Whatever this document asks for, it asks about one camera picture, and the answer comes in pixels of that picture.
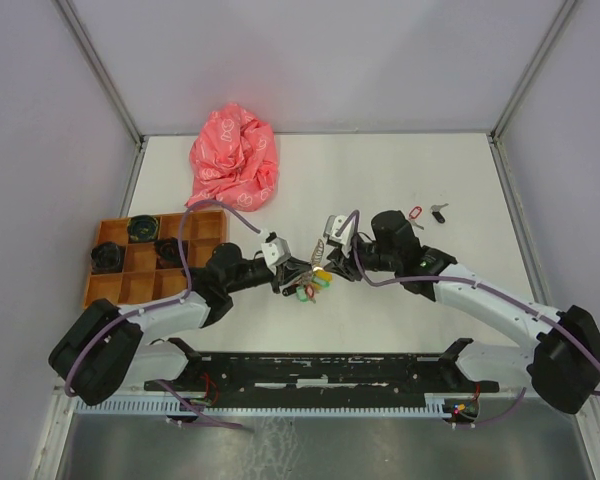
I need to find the key with red tag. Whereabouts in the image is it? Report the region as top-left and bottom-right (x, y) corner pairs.
(408, 205), (424, 230)

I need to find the crumpled pink cloth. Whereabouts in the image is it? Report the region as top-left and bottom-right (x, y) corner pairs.
(187, 103), (279, 212)

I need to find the black rosette left tray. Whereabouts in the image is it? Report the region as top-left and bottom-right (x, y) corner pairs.
(90, 241), (125, 274)

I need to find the key with black fob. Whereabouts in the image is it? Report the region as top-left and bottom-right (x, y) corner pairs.
(430, 203), (449, 224)

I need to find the black rosette tray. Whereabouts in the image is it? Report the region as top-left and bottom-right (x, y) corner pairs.
(90, 241), (125, 274)
(126, 215), (160, 244)
(153, 237), (183, 269)

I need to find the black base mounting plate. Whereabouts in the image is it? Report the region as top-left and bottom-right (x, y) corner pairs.
(169, 352), (499, 409)

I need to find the aluminium frame post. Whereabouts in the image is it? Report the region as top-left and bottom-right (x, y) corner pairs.
(490, 0), (581, 142)
(51, 0), (144, 145)

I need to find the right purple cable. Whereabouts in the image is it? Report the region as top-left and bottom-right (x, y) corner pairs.
(337, 209), (600, 430)

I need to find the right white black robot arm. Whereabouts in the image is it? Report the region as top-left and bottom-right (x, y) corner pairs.
(323, 210), (600, 414)

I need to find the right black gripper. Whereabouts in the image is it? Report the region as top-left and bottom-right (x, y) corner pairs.
(323, 233), (400, 283)

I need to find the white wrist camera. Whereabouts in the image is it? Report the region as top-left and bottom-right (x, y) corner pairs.
(261, 232), (291, 270)
(323, 215), (355, 252)

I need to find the keyring bunch with colourful tags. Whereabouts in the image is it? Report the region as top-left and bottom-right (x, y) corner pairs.
(282, 239), (333, 303)

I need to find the black rosette middle tray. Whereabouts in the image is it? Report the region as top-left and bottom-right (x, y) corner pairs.
(153, 237), (183, 269)

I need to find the black rosette top tray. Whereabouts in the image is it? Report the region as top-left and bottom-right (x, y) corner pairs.
(126, 215), (160, 244)

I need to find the right aluminium frame post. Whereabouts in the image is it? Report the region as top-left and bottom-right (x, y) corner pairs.
(490, 0), (581, 142)

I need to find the left aluminium frame post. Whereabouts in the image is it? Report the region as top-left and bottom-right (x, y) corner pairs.
(51, 0), (144, 145)

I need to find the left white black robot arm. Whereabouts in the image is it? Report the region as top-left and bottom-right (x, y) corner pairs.
(48, 239), (312, 406)

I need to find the white slotted cable duct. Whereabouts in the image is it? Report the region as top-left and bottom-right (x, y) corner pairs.
(73, 392), (456, 415)

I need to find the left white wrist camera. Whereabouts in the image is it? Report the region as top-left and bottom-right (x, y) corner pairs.
(261, 232), (291, 270)

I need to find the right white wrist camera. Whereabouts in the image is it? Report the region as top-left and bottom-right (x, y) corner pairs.
(323, 215), (355, 252)

